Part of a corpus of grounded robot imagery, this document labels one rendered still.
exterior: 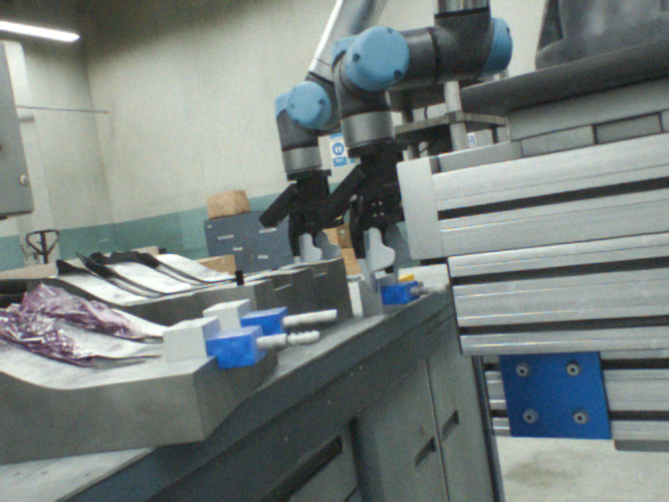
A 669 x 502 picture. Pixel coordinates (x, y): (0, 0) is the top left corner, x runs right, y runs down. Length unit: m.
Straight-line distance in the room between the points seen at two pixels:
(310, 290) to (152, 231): 8.88
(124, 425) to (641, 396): 0.43
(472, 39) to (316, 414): 0.52
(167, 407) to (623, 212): 0.38
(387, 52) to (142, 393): 0.53
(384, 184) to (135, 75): 9.00
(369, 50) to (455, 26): 0.12
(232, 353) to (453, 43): 0.53
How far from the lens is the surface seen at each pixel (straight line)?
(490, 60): 0.99
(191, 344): 0.63
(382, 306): 1.05
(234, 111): 8.94
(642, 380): 0.67
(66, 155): 9.93
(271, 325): 0.72
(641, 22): 0.60
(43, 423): 0.64
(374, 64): 0.92
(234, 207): 8.36
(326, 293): 1.02
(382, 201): 1.03
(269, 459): 0.84
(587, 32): 0.60
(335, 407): 0.98
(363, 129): 1.03
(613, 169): 0.60
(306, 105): 1.21
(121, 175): 10.12
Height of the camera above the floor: 0.96
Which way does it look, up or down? 3 degrees down
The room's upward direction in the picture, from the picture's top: 9 degrees counter-clockwise
